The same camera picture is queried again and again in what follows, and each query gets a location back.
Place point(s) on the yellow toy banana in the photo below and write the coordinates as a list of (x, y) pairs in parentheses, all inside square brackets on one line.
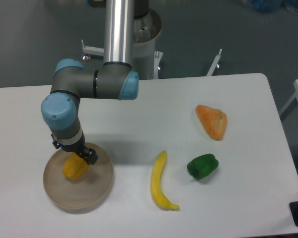
[(157, 194)]

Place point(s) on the beige round plate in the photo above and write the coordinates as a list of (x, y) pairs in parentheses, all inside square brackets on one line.
[(85, 193)]

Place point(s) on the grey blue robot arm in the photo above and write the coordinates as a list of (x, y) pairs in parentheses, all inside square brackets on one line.
[(116, 80)]

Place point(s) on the green toy pepper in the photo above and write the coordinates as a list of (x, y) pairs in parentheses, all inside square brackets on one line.
[(202, 166)]

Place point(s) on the blue object in background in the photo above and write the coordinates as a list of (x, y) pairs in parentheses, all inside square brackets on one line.
[(268, 6)]

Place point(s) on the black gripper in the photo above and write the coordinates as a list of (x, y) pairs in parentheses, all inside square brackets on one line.
[(76, 144)]

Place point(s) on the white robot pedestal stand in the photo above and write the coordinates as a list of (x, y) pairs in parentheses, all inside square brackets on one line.
[(146, 59)]

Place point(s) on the yellow toy pepper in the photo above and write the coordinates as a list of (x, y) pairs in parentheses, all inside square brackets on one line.
[(74, 167)]

